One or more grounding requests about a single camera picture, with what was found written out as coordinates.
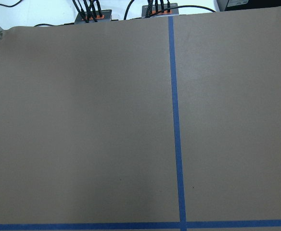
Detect black rectangular box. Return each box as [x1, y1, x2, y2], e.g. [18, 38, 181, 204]
[217, 0, 281, 12]

